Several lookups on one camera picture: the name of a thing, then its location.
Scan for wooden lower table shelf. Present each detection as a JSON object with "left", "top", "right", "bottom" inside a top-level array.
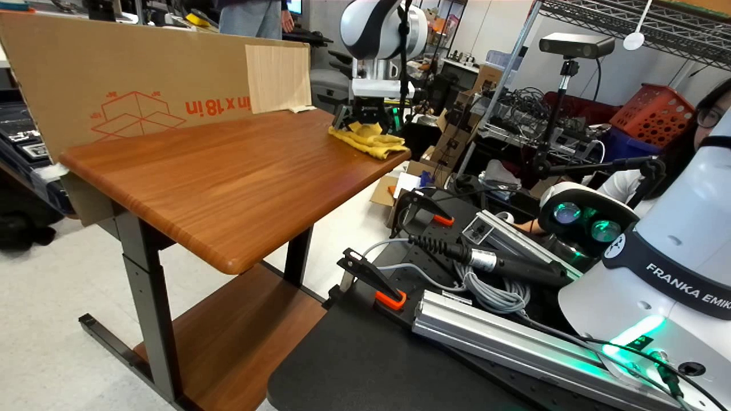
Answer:
[{"left": 130, "top": 261, "right": 332, "bottom": 411}]

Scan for metal wire shelf rack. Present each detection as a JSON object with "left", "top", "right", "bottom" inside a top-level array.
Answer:
[{"left": 478, "top": 0, "right": 731, "bottom": 132}]

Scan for black vertical stand pole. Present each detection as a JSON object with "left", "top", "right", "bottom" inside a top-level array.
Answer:
[{"left": 392, "top": 0, "right": 415, "bottom": 118}]

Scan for yellow towel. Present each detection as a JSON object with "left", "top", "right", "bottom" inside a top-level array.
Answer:
[{"left": 326, "top": 118, "right": 413, "bottom": 162}]

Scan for dark metal table frame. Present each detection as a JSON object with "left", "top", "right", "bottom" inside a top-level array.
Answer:
[{"left": 76, "top": 209, "right": 318, "bottom": 411}]

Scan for black cylindrical tool handle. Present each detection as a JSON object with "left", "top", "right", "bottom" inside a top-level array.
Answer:
[{"left": 409, "top": 230, "right": 570, "bottom": 290}]

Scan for white round hanging disc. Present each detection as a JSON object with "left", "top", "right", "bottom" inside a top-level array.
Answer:
[{"left": 622, "top": 0, "right": 655, "bottom": 56}]

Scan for black clamp orange handle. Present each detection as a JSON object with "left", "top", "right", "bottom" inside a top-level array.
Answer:
[
  {"left": 334, "top": 245, "right": 411, "bottom": 316},
  {"left": 392, "top": 187, "right": 459, "bottom": 236}
]

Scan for small open cardboard box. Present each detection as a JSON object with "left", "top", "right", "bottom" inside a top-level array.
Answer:
[{"left": 368, "top": 158, "right": 452, "bottom": 211}]

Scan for black camera on tripod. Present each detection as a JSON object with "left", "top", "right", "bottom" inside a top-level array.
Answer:
[{"left": 537, "top": 29, "right": 617, "bottom": 63}]

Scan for white stereo camera green lenses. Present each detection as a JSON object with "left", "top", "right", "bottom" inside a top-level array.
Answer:
[{"left": 537, "top": 179, "right": 642, "bottom": 258}]

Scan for grey coiled cable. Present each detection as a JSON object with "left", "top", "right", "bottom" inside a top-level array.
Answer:
[{"left": 457, "top": 263, "right": 537, "bottom": 316}]

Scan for blue plastic bin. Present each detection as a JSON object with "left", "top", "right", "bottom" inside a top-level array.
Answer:
[{"left": 604, "top": 125, "right": 666, "bottom": 165}]

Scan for grey metal profile bar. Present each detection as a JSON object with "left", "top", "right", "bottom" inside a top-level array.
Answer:
[{"left": 459, "top": 209, "right": 586, "bottom": 281}]

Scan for person with glasses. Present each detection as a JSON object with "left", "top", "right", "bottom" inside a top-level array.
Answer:
[{"left": 688, "top": 75, "right": 731, "bottom": 155}]

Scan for black camera tripod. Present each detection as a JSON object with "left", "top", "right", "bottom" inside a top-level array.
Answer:
[{"left": 533, "top": 56, "right": 583, "bottom": 179}]

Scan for red plastic basket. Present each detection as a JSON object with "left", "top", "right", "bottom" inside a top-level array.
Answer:
[{"left": 608, "top": 82, "right": 696, "bottom": 150}]

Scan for silver aluminium rail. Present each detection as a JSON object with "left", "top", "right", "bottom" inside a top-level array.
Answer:
[{"left": 409, "top": 289, "right": 689, "bottom": 411}]

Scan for large brown cardboard box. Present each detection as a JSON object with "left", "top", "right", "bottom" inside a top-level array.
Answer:
[{"left": 0, "top": 7, "right": 316, "bottom": 162}]

